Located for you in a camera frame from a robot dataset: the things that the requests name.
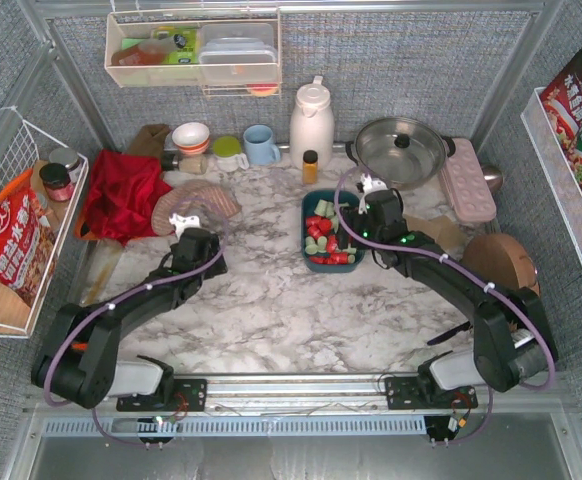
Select red coffee capsule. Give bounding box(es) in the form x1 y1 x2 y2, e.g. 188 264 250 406
307 225 323 240
318 218 333 234
309 256 328 264
304 215 323 228
327 252 349 265
325 235 339 253

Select striped pink brown towel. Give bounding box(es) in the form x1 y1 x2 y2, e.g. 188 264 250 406
150 180 242 236

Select teal plastic storage basket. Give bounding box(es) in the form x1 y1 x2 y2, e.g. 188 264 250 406
300 189 365 274

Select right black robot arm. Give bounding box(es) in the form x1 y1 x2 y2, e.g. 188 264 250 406
335 189 557 392

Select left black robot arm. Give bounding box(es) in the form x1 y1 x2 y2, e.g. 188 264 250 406
31 227 227 409

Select right white mesh basket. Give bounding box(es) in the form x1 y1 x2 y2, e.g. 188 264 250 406
520 87 582 268

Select brown cardboard sheet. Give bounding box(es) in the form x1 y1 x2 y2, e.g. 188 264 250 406
405 215 467 250

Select steel pot with lid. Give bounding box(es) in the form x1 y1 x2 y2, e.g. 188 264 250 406
345 117 456 190

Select glass grain shaker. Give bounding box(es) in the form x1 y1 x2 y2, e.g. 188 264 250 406
160 154 208 175

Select red cloth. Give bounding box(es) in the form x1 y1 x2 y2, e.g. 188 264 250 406
74 150 172 245

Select orange spice bottle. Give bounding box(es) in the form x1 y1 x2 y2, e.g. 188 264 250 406
302 150 318 184

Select pink egg tray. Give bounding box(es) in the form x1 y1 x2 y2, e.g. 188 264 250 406
439 137 497 223

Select green lid sugar jar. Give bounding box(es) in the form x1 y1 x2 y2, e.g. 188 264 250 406
212 136 249 173

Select white orange striped bowl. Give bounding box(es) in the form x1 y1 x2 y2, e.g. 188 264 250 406
172 122 210 155

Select white thermos jug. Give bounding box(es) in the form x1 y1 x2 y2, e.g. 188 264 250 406
289 76 335 169

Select brown paper bag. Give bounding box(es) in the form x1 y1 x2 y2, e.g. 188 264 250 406
125 124 171 159

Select light blue mug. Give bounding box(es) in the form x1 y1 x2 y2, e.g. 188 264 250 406
243 125 281 166

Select round wooden board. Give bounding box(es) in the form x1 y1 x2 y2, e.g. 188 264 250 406
461 233 540 295

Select red lid glass jar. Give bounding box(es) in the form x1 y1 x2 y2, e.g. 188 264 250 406
39 163 74 202

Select silver lid glass jar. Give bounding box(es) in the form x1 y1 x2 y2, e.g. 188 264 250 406
49 147 81 175

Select red seasoning packet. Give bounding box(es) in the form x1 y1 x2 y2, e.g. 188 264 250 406
0 169 56 306

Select clear plastic food containers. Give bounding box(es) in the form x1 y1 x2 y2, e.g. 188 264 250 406
197 22 278 85

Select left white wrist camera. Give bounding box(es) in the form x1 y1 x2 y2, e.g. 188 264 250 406
169 213 200 239

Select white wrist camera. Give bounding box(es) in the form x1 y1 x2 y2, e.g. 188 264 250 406
169 213 200 239
358 173 388 195

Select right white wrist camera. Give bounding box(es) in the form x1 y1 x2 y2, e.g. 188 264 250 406
358 173 388 195

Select left white wire basket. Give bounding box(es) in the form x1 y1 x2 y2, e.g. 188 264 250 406
0 118 90 338

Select cream wall basket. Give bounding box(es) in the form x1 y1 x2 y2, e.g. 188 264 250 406
104 7 282 96

